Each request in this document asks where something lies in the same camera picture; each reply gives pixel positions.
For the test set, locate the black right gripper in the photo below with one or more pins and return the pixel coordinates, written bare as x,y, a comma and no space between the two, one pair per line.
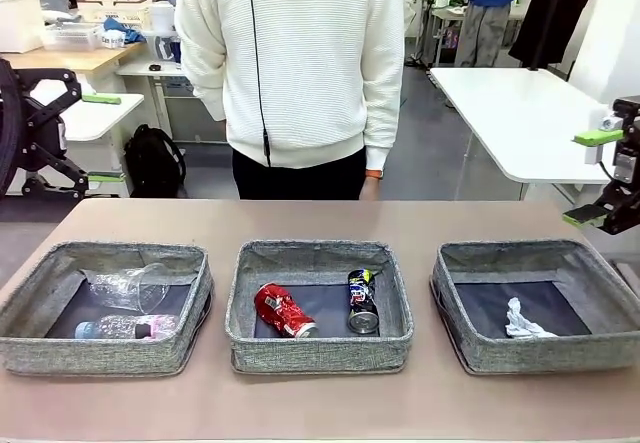
629,160

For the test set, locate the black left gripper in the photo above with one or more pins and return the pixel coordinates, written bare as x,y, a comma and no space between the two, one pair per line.
45,135

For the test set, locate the clear plastic cup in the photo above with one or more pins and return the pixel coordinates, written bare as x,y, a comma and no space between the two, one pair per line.
125,288

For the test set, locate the white paper ball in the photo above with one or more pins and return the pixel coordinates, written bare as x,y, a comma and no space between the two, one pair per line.
520,323

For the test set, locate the clear bottle pink label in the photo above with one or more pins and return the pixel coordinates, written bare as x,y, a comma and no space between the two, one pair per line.
125,327

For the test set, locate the crushed red can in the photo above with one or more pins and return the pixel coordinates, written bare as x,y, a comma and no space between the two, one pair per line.
280,308

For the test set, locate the crushed black blue can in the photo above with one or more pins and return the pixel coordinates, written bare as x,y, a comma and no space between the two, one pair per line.
362,303

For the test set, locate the person's left hand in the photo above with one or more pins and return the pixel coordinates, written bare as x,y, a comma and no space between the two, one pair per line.
371,190

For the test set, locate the white height-adjustable desk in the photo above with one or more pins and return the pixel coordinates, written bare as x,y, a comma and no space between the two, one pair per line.
100,118

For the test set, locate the black backpack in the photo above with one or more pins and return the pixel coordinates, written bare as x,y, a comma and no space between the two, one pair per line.
152,163

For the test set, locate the white workbench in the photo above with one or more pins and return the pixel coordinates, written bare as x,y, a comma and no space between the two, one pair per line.
135,69

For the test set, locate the wooden top table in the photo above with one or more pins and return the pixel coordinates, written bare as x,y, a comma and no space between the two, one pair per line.
75,60

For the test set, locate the large white table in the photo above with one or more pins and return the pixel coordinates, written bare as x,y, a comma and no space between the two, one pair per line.
525,123

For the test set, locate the small white labelled box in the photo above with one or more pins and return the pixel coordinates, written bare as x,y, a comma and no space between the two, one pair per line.
112,40

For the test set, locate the white perforated plastic basket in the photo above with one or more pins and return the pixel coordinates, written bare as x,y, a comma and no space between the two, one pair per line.
70,38

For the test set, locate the blue cloth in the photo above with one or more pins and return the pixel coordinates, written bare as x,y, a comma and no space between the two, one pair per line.
132,35

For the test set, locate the beige slotted crate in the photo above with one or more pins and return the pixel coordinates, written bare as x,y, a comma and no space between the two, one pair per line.
115,13

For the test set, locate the white cylindrical container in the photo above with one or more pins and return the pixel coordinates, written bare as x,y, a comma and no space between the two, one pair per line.
162,18

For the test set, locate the white plastic storage box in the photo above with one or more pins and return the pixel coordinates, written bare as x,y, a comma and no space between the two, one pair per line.
20,18

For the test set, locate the hanging black coat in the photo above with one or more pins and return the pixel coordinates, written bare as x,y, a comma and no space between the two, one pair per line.
555,13

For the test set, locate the grey fabric basket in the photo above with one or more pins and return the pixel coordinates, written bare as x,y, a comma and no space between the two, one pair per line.
320,355
100,355
550,355

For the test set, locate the black trousers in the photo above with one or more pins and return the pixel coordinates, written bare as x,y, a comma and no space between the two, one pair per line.
300,183

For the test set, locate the white knit sweater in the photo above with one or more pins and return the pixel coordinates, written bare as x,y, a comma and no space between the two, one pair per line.
310,63

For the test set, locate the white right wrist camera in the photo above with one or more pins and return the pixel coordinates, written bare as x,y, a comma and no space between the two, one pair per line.
594,155

